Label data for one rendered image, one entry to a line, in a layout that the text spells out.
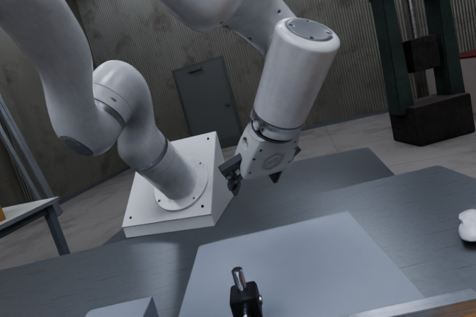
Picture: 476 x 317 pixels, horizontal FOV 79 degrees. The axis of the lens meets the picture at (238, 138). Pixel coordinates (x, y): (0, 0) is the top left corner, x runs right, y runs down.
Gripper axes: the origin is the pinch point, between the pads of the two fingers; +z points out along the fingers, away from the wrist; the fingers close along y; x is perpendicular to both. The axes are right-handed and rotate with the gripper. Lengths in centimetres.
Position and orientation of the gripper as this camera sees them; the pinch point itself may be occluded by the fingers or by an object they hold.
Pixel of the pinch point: (253, 180)
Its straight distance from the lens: 58.5
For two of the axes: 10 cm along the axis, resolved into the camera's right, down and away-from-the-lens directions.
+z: -1.8, 6.9, 7.0
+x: -4.3, -6.9, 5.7
